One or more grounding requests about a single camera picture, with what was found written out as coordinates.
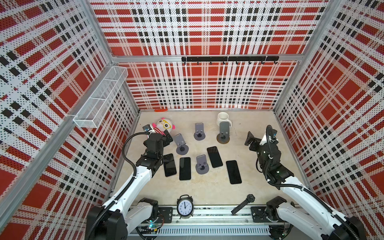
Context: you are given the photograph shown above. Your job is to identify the green-edged phone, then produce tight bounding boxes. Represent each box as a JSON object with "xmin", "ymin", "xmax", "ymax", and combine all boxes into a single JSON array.
[{"xmin": 163, "ymin": 154, "xmax": 177, "ymax": 177}]

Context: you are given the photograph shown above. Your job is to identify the purple-edged phone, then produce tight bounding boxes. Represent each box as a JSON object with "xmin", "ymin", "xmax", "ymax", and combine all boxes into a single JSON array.
[{"xmin": 179, "ymin": 157, "xmax": 191, "ymax": 181}]

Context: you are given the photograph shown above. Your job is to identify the black phone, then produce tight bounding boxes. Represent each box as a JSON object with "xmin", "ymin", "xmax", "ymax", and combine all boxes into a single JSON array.
[{"xmin": 226, "ymin": 160, "xmax": 242, "ymax": 185}]

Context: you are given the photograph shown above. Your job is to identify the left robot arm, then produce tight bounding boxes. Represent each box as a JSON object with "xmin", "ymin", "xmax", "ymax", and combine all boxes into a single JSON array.
[{"xmin": 85, "ymin": 131, "xmax": 173, "ymax": 240}]

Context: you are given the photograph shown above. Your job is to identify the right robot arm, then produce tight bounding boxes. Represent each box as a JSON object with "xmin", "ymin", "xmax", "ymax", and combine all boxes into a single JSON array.
[{"xmin": 245, "ymin": 125, "xmax": 367, "ymax": 240}]

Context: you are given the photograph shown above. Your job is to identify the wooden base phone stand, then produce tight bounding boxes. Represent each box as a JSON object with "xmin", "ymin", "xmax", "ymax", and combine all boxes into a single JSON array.
[{"xmin": 217, "ymin": 122, "xmax": 231, "ymax": 144}]

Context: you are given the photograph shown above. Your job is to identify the grey stand left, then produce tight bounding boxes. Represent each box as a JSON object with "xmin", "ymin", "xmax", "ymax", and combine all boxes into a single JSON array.
[{"xmin": 173, "ymin": 134, "xmax": 189, "ymax": 156}]

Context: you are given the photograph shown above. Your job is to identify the grey stand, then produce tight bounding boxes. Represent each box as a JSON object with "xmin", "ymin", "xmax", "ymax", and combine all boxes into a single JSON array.
[
  {"xmin": 173, "ymin": 134, "xmax": 189, "ymax": 156},
  {"xmin": 196, "ymin": 155, "xmax": 210, "ymax": 175},
  {"xmin": 194, "ymin": 123, "xmax": 206, "ymax": 141}
]

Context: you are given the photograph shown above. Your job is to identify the grey stand back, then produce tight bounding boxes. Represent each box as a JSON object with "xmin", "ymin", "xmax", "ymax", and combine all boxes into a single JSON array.
[{"xmin": 194, "ymin": 123, "xmax": 206, "ymax": 141}]

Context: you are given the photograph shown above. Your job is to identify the grey stand front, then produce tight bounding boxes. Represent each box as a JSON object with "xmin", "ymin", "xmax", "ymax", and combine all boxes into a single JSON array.
[{"xmin": 196, "ymin": 155, "xmax": 210, "ymax": 175}]

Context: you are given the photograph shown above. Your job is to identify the pink white plush toy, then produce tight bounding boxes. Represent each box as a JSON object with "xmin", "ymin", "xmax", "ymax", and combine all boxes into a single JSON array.
[{"xmin": 151, "ymin": 118, "xmax": 176, "ymax": 135}]

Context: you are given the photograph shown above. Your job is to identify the white mug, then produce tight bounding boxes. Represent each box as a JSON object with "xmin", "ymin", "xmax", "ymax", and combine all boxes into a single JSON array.
[{"xmin": 216, "ymin": 112, "xmax": 233, "ymax": 128}]

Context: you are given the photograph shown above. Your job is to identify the black wristwatch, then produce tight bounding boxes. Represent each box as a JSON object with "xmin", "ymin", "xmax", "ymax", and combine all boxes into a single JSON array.
[{"xmin": 231, "ymin": 194, "xmax": 255, "ymax": 216}]

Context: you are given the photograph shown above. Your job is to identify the black alarm clock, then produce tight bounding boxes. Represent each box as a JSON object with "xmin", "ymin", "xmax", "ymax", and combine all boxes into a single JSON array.
[{"xmin": 177, "ymin": 195, "xmax": 195, "ymax": 219}]

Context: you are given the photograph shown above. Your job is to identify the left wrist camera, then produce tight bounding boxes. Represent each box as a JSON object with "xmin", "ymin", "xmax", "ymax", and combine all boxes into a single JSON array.
[{"xmin": 142, "ymin": 124, "xmax": 155, "ymax": 134}]

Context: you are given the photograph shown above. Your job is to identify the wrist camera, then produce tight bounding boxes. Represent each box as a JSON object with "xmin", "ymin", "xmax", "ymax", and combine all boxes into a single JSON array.
[
  {"xmin": 266, "ymin": 129, "xmax": 278, "ymax": 143},
  {"xmin": 142, "ymin": 124, "xmax": 155, "ymax": 134}
]

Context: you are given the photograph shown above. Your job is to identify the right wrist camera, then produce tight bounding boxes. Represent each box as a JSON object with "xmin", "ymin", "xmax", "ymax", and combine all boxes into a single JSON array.
[{"xmin": 266, "ymin": 129, "xmax": 278, "ymax": 143}]

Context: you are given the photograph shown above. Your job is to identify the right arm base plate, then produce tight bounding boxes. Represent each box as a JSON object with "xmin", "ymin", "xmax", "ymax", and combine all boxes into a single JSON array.
[{"xmin": 251, "ymin": 206, "xmax": 285, "ymax": 225}]

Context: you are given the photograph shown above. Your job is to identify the white wire basket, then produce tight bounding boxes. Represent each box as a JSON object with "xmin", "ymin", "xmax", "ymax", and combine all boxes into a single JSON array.
[{"xmin": 74, "ymin": 66, "xmax": 128, "ymax": 129}]

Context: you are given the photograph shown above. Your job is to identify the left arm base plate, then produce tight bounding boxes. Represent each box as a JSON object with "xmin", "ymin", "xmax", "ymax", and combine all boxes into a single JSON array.
[{"xmin": 148, "ymin": 207, "xmax": 174, "ymax": 224}]

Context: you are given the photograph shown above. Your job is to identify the black hook rail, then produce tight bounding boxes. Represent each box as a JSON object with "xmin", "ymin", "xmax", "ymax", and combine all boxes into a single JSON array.
[{"xmin": 181, "ymin": 56, "xmax": 280, "ymax": 64}]

